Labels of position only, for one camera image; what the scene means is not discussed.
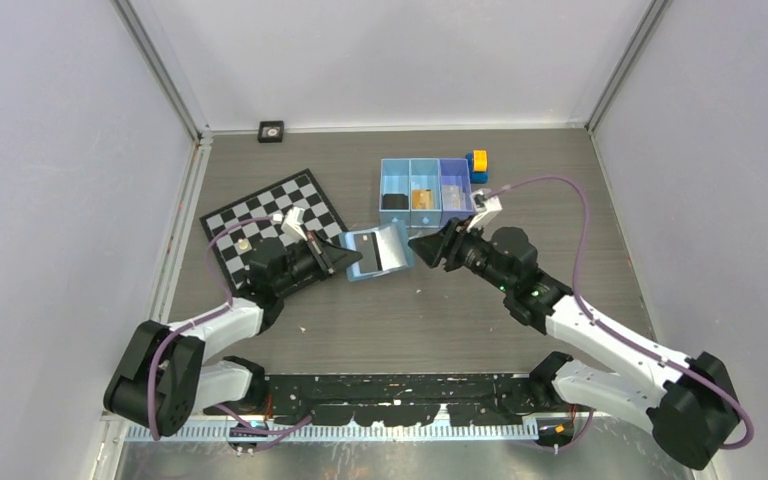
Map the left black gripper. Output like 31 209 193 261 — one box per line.
273 230 360 294

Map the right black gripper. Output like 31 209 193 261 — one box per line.
407 215 513 294

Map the grey silver card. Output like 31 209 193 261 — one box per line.
354 227 412 274

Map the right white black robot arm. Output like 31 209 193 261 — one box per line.
408 219 754 471

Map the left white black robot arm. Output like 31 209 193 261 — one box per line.
103 232 363 438

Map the orange card in tray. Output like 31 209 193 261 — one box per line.
411 189 435 210

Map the clear item in tray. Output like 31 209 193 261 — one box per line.
441 184 469 211

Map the blue compartment organizer tray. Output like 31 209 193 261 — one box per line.
378 158 473 229

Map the black item in tray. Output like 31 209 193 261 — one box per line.
381 193 410 211

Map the black white chessboard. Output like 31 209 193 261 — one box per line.
200 169 347 290

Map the blue and orange toy block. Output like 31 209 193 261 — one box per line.
465 150 489 184

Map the small black square box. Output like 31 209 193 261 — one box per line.
257 120 285 144

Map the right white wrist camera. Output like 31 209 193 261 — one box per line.
466 189 502 231

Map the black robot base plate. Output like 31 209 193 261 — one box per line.
201 372 597 429

